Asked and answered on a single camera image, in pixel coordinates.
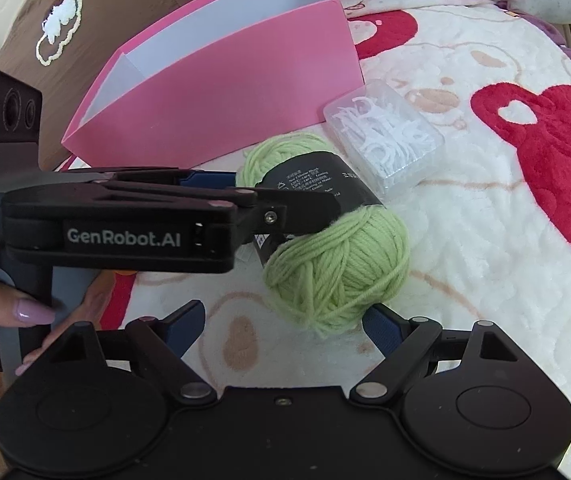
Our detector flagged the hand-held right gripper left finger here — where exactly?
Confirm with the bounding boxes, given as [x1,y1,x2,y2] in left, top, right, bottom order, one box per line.
[20,300,216,403]

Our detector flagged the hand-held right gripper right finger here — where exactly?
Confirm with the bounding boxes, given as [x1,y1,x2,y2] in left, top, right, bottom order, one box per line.
[348,304,533,403]

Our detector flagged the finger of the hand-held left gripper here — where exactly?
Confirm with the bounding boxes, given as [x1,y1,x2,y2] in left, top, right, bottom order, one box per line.
[66,166,246,192]
[108,180,342,241]

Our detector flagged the green yarn ball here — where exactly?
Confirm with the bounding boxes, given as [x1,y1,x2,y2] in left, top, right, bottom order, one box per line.
[236,131,410,333]

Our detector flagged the pink cardboard box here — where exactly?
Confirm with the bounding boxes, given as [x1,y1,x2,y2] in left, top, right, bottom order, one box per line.
[60,0,365,168]

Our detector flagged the clear floss pick box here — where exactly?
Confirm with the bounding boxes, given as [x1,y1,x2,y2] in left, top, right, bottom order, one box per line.
[323,79,445,196]

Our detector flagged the person's left hand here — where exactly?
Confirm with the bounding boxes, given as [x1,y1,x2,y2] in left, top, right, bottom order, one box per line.
[0,267,115,377]

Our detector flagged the brown embroidered pillow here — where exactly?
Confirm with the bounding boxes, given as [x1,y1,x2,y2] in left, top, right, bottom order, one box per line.
[0,0,197,171]

